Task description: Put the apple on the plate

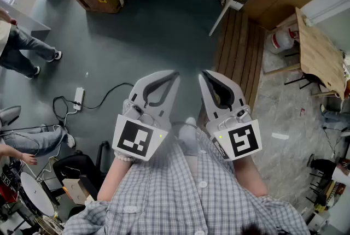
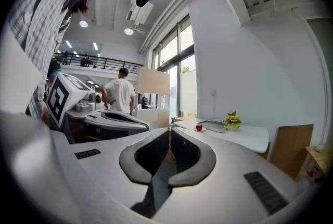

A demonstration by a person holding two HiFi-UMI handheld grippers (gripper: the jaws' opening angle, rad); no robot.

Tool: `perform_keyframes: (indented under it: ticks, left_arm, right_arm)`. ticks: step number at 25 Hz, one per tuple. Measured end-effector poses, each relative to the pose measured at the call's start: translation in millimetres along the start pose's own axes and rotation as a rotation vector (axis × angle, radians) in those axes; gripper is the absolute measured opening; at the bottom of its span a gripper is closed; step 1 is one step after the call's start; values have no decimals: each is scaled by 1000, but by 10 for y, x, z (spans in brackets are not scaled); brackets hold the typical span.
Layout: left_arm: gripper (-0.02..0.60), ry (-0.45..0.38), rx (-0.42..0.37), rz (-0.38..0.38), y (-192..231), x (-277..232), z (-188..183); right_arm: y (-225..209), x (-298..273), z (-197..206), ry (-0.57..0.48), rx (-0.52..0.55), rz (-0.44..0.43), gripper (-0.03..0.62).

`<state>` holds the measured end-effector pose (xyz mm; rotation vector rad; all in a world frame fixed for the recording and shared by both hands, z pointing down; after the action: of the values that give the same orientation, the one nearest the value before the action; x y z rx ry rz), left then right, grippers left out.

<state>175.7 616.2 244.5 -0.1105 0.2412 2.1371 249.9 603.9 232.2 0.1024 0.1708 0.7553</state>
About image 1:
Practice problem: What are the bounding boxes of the white power strip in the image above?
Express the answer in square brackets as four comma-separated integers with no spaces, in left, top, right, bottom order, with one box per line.
[73,87,85,111]

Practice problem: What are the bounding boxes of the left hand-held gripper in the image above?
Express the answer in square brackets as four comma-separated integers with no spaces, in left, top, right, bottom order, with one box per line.
[111,69,182,162]

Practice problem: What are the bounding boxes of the black cable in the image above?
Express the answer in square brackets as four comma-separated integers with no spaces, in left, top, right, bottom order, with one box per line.
[52,83,135,131]

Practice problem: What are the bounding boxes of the white plastic jug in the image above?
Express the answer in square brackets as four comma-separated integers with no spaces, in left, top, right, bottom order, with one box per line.
[266,27,300,54]

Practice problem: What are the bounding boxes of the black office chair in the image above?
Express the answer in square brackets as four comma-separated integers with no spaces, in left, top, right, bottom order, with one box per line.
[53,140,110,199]

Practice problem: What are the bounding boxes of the white round stool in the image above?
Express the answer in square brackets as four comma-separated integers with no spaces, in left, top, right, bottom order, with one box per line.
[20,172,55,217]

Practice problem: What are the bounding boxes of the person's checked shirt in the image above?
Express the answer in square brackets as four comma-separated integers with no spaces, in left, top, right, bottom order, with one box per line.
[62,130,311,235]

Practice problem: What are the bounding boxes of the person's left forearm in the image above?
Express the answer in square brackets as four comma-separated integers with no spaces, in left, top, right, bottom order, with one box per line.
[97,150,137,202]

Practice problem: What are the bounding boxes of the light wooden table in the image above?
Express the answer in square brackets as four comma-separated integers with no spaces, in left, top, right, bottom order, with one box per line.
[295,7,347,101]

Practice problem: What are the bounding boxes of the brown wooden pallet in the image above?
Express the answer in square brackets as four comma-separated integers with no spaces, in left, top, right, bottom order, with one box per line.
[214,8,265,111]

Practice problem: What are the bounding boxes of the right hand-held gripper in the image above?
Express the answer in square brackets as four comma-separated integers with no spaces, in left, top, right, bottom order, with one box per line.
[198,69,263,162]

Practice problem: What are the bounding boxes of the small cardboard box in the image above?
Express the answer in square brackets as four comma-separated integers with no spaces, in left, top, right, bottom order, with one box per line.
[62,178,91,205]

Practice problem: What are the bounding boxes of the white bead bracelet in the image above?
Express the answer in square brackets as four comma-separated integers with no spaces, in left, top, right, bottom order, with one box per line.
[114,149,137,164]

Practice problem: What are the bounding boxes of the person's grey trouser leg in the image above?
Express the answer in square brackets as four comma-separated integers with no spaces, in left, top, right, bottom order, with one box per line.
[177,124,200,157]

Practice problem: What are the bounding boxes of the person's right forearm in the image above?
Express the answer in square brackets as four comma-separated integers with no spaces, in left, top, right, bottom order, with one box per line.
[232,156,270,198]

